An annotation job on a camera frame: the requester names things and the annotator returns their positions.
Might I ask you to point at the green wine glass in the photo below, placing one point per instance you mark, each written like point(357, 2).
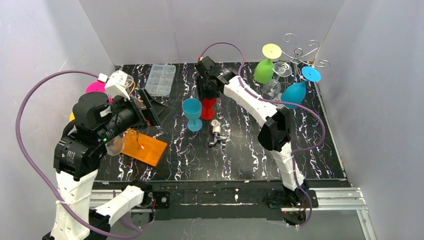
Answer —
point(264, 70)

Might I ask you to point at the light blue wine glass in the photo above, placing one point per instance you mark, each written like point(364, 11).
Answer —
point(192, 109)

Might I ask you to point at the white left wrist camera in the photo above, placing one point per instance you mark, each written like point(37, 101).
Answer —
point(114, 84)

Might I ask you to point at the clear wine glass gold rack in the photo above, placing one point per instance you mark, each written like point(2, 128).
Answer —
point(133, 98)

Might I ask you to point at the orange wooden rack base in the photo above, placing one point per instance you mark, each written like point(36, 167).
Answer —
point(152, 153)

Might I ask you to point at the pink wine glass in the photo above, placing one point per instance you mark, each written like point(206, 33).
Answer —
point(96, 86)

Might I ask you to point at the red wine glass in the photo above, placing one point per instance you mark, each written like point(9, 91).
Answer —
point(207, 112)

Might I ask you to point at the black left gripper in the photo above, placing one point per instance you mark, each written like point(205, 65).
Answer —
point(145, 110)

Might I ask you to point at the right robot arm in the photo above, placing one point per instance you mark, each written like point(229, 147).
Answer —
point(274, 123)

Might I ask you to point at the clear plastic screw box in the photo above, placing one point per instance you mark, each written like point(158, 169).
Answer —
point(160, 80)

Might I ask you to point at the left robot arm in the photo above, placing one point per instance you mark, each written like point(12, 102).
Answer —
point(77, 158)

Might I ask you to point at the orange yellow wine glass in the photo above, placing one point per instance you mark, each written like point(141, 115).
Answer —
point(71, 117)

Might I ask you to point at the blue wine glass silver rack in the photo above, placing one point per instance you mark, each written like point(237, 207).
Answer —
point(296, 92)

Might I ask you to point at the silver wire glass rack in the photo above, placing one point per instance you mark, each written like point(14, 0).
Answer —
point(298, 56)

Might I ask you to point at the gold wire glass rack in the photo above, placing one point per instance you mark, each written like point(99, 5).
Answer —
point(132, 132)

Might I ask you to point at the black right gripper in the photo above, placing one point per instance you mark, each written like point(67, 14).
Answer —
point(206, 91)

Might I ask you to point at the aluminium front rail frame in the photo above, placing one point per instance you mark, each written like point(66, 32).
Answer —
point(261, 199)

